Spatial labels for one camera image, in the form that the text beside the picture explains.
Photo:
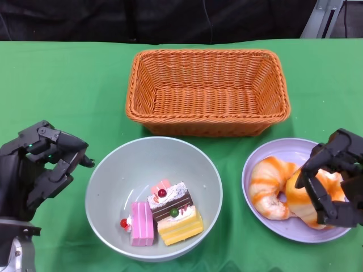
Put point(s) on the small pink berry cake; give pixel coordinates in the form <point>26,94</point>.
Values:
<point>160,185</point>

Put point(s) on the yellow cake slice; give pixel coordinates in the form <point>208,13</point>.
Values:
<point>178,229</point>

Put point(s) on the aluminium frame post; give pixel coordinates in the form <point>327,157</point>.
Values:
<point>314,20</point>

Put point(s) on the black backdrop cloth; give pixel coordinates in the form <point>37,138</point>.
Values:
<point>85,20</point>

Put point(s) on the grey-green bowl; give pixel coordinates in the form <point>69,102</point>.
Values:
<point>113,175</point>

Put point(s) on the green tablecloth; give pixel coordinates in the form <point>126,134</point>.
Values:
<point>71,85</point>

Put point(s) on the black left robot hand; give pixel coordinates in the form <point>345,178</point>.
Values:
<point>17,184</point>

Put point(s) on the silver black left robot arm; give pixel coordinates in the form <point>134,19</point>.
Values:
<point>14,246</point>

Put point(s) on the pink cake slice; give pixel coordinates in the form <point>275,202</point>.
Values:
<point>140,226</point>

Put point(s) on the orange striped bread bun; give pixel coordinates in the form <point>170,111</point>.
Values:
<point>263,187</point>
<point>300,204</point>

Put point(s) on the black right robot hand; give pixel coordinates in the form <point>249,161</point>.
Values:
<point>346,212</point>

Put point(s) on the lavender plate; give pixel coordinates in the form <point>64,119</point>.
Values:
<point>278,229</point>

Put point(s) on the chocolate cake slice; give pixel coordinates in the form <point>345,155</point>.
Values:
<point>170,204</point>

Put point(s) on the orange wicker basket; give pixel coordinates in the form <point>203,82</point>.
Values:
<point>204,99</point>

